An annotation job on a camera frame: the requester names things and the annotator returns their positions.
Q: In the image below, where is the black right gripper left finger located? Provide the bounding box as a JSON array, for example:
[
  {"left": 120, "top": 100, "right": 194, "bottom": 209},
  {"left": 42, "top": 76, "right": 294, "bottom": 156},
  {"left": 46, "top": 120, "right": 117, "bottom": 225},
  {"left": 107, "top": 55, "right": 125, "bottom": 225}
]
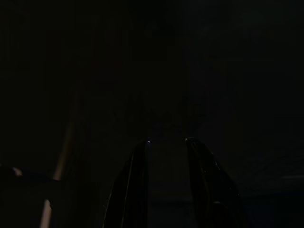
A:
[{"left": 104, "top": 139, "right": 150, "bottom": 228}]

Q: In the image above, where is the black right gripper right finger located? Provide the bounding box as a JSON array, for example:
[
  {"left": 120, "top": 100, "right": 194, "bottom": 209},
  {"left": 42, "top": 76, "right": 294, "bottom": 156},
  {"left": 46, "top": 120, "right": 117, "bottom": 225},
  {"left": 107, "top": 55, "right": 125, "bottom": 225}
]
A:
[{"left": 185, "top": 137, "right": 247, "bottom": 228}]

